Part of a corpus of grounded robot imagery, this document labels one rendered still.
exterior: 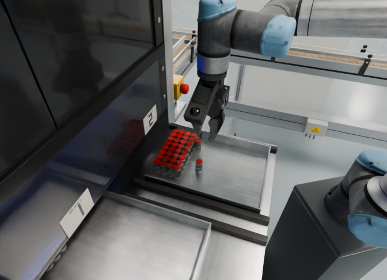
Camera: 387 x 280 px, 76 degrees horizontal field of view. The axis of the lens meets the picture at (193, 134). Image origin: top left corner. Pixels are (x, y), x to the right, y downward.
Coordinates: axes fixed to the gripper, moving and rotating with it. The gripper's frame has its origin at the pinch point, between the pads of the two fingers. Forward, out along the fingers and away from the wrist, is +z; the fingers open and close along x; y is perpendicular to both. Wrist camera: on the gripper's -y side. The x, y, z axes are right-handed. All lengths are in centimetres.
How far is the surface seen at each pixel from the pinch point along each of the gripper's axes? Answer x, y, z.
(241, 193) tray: -13.7, -3.2, 14.0
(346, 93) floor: -79, 256, 103
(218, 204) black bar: -9.2, -10.8, 12.2
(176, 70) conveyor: 35, 49, 9
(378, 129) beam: -73, 104, 48
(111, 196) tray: 19.0, -20.9, 12.6
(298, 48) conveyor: -16, 97, 6
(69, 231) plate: 14.3, -36.6, 1.5
